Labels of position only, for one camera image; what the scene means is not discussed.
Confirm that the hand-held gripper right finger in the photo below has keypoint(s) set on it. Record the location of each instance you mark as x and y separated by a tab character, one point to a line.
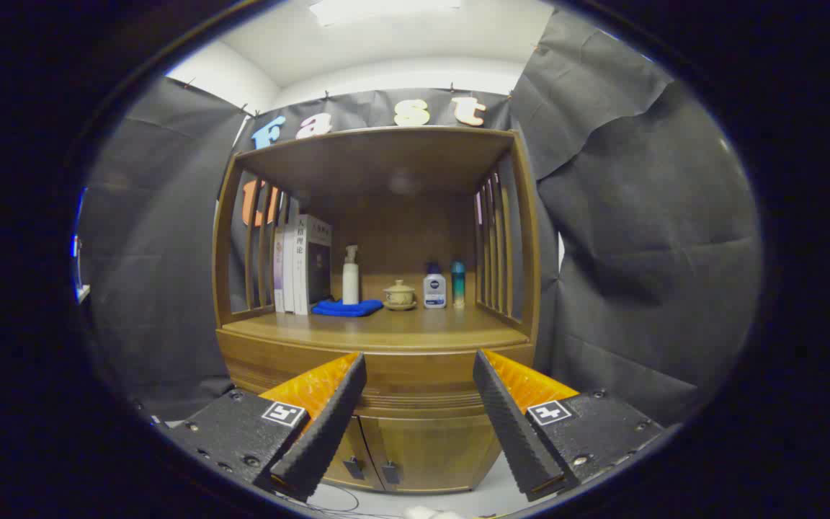
512	425

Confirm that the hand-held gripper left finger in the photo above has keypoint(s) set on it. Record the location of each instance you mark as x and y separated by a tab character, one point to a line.
328	425

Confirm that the wooden drawer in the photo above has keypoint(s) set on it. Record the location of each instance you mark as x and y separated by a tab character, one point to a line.
418	375

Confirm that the wooden cabinet door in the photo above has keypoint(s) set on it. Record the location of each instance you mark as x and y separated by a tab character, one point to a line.
357	441
436	450

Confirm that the wooden countertop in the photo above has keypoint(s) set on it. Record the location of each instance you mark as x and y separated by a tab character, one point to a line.
415	324

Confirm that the wooden cabinet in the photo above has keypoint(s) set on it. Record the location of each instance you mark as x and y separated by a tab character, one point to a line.
422	238

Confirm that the blue folded cloth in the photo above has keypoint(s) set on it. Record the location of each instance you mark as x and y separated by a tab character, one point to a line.
346	308

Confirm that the white pump bottle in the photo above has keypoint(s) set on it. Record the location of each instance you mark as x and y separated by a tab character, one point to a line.
350	281

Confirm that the beige lidded teacup with saucer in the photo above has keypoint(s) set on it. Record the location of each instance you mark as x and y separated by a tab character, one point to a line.
399	295

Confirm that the teal slim bottle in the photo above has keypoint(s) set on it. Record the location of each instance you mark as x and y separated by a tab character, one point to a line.
458	285

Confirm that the white lotion bottle blue cap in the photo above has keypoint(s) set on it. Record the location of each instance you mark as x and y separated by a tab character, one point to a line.
434	292

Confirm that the white book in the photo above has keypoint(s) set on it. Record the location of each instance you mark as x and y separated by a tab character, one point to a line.
289	274

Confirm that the pale pink book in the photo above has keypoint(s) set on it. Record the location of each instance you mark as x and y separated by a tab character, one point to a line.
278	274

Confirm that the dark cover book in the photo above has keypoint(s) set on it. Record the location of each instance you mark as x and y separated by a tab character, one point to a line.
318	263

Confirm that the ceiling light panel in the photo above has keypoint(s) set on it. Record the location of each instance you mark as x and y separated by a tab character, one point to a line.
386	9

